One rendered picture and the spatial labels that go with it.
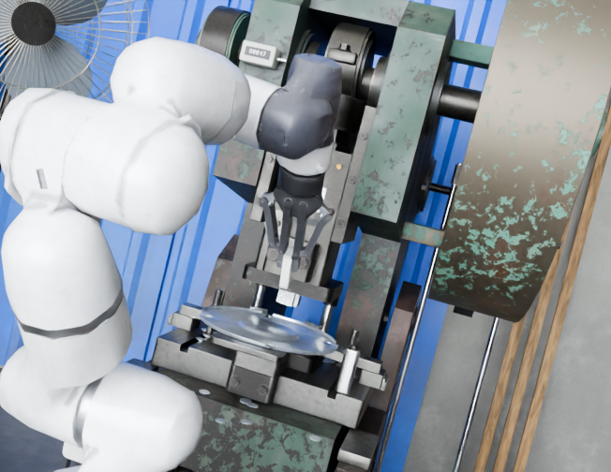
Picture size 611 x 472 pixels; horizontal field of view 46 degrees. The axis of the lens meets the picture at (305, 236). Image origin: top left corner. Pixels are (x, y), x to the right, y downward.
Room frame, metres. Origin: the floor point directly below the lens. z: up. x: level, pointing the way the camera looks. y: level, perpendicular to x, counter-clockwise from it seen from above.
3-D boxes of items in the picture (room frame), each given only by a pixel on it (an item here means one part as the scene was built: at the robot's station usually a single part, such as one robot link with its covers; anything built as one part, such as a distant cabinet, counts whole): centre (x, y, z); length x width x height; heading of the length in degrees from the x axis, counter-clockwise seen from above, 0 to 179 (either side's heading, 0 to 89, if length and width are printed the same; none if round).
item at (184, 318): (1.61, 0.17, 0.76); 0.17 x 0.06 x 0.10; 79
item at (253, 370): (1.41, 0.03, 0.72); 0.25 x 0.14 x 0.14; 169
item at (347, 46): (1.58, 0.00, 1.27); 0.21 x 0.12 x 0.34; 169
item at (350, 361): (1.42, -0.15, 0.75); 0.03 x 0.03 x 0.10; 79
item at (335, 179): (1.54, 0.01, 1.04); 0.17 x 0.15 x 0.30; 169
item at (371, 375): (1.55, -0.17, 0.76); 0.17 x 0.06 x 0.10; 79
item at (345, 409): (1.58, 0.00, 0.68); 0.45 x 0.30 x 0.06; 79
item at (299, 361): (1.59, 0.00, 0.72); 0.20 x 0.16 x 0.03; 79
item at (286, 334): (1.46, 0.03, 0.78); 0.29 x 0.29 x 0.01
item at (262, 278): (1.59, 0.00, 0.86); 0.20 x 0.16 x 0.05; 79
